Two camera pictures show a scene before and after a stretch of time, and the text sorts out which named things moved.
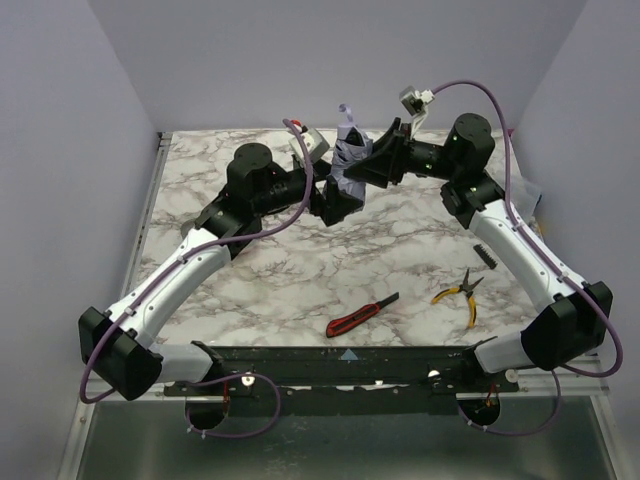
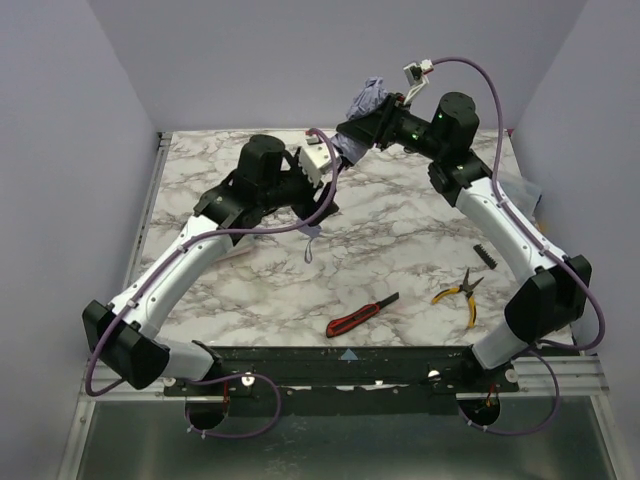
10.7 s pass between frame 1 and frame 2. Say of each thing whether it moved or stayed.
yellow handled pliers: stayed
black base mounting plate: stayed
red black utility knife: stayed
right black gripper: moved
